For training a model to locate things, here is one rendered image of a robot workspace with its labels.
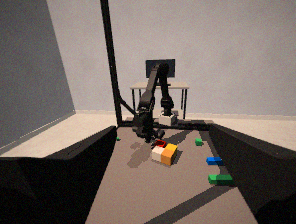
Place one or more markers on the yellow cube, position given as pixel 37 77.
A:
pixel 172 148

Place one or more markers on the blue flat bar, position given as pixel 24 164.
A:
pixel 214 161

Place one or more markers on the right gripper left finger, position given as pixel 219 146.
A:
pixel 62 186

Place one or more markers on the red cube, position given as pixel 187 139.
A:
pixel 160 143

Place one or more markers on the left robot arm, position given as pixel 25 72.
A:
pixel 147 99

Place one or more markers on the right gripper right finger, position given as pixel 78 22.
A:
pixel 264 173

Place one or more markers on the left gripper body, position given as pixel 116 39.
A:
pixel 159 133

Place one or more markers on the green rectangular block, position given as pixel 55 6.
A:
pixel 220 179

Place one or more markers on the green cube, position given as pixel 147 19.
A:
pixel 198 142

